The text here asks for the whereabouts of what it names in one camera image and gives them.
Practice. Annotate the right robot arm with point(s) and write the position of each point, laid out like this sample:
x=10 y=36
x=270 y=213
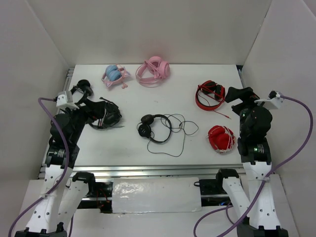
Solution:
x=256 y=211

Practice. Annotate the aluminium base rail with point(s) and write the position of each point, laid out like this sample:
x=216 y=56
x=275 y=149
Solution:
x=111 y=172

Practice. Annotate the red black headphones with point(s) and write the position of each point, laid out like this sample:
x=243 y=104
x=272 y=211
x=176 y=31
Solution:
x=210 y=96

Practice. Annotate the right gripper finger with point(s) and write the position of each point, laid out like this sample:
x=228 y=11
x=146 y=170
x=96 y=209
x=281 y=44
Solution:
x=234 y=94
x=248 y=96

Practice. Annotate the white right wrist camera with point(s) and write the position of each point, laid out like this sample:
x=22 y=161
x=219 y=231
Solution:
x=273 y=102

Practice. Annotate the pink gaming headphones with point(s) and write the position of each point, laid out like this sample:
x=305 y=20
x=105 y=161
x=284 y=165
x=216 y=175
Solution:
x=153 y=72

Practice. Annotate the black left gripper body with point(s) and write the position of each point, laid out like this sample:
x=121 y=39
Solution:
x=80 y=117

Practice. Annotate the black headset with microphone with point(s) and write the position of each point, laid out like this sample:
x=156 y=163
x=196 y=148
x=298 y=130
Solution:
x=110 y=119

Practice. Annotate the pink blue cat-ear headphones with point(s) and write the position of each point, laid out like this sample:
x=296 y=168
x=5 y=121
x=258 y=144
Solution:
x=115 y=74

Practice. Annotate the white taped cover sheet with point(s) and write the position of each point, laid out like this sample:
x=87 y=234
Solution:
x=156 y=195

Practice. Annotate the small black headphones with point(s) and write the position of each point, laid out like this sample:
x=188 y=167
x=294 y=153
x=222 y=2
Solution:
x=83 y=86

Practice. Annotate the black Panasonic wired headphones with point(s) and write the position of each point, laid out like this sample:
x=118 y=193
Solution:
x=166 y=133

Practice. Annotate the folded red headphones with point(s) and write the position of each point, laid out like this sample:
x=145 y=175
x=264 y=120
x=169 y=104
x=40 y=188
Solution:
x=221 y=139

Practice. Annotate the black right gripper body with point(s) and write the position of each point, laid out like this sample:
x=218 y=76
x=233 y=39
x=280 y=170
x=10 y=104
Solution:
x=244 y=112

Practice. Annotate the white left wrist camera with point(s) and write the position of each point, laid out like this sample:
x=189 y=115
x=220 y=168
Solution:
x=65 y=100

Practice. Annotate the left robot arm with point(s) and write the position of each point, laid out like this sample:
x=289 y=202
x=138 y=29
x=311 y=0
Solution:
x=54 y=209

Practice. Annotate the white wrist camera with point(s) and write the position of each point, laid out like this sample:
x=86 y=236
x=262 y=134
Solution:
x=273 y=102
x=65 y=100

